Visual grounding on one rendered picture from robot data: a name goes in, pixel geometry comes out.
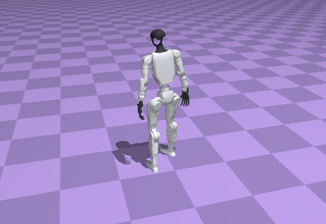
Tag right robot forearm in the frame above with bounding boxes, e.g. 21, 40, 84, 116
179, 73, 188, 92

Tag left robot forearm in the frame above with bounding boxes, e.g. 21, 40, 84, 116
138, 78, 147, 104

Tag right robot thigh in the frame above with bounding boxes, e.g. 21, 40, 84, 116
165, 93, 181, 132

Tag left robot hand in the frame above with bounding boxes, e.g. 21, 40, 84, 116
137, 101, 144, 120

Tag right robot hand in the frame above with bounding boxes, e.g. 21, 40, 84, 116
180, 88, 189, 106

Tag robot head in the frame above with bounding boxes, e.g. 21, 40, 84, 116
150, 29, 167, 53

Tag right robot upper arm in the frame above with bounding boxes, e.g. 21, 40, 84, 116
172, 49, 185, 76

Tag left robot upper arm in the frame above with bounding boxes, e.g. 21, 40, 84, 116
141, 54, 152, 85

